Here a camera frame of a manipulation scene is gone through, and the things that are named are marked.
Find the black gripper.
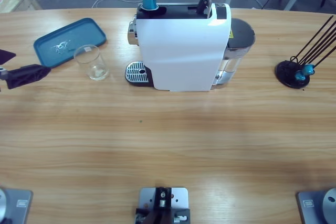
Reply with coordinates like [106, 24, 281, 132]
[0, 49, 52, 90]

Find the blue coffee capsule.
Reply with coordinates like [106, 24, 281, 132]
[139, 0, 160, 12]
[293, 71, 307, 82]
[301, 63, 316, 76]

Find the white capsule coffee machine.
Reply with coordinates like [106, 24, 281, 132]
[128, 2, 233, 92]

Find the teal plastic serving tray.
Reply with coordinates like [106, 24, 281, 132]
[33, 17, 107, 69]

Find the pale wooden crate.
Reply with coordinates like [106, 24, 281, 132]
[0, 0, 43, 14]

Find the clear drinking glass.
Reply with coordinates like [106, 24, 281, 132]
[73, 45, 110, 81]

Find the black drip tray metal grate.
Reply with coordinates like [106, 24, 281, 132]
[124, 61, 153, 88]

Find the clear water tank black lid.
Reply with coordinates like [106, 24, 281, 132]
[213, 17, 256, 86]

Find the black capsule holder with rods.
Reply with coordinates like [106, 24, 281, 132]
[275, 15, 336, 90]

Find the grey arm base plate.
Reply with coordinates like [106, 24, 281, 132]
[296, 187, 336, 224]
[0, 187, 34, 224]

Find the white camera mount dark post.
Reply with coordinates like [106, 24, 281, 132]
[135, 186, 191, 224]

